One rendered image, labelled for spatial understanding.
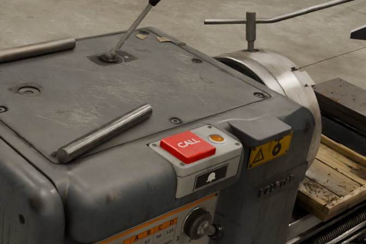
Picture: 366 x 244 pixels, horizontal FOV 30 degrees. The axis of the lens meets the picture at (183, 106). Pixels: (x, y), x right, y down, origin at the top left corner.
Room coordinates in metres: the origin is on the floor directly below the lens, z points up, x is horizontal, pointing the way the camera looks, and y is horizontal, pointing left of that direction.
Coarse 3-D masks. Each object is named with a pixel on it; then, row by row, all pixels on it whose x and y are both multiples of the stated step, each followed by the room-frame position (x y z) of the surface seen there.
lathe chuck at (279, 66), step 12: (264, 48) 1.41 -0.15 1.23; (264, 60) 1.33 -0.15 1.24; (276, 60) 1.35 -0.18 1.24; (288, 60) 1.36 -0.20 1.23; (276, 72) 1.30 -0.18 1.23; (288, 72) 1.32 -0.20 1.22; (288, 84) 1.29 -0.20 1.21; (300, 84) 1.31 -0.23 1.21; (288, 96) 1.26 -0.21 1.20; (300, 96) 1.28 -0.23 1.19; (312, 96) 1.31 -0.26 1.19; (312, 108) 1.29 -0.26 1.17; (312, 144) 1.27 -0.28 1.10; (312, 156) 1.28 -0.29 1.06
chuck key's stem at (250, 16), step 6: (246, 12) 1.40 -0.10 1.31; (252, 12) 1.39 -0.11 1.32; (246, 18) 1.40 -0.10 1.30; (252, 18) 1.39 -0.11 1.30; (246, 24) 1.39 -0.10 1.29; (252, 24) 1.39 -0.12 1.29; (246, 30) 1.39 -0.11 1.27; (252, 30) 1.39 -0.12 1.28; (246, 36) 1.39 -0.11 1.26; (252, 36) 1.38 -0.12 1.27; (252, 42) 1.39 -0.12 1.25; (252, 48) 1.38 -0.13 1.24
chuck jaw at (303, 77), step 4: (292, 72) 1.34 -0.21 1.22; (296, 72) 1.34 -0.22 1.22; (300, 72) 1.37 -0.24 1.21; (304, 72) 1.38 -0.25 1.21; (296, 76) 1.33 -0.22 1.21; (300, 76) 1.34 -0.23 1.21; (304, 76) 1.37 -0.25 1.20; (308, 76) 1.38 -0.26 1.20; (300, 80) 1.33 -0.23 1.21; (304, 80) 1.34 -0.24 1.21; (308, 80) 1.37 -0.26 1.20; (312, 80) 1.37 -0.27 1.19; (304, 84) 1.32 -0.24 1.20; (312, 84) 1.36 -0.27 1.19
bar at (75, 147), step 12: (144, 108) 0.94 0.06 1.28; (120, 120) 0.89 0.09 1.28; (132, 120) 0.91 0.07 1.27; (96, 132) 0.84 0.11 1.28; (108, 132) 0.85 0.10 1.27; (72, 144) 0.80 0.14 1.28; (84, 144) 0.81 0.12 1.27; (96, 144) 0.83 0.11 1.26; (60, 156) 0.78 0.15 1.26; (72, 156) 0.78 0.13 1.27
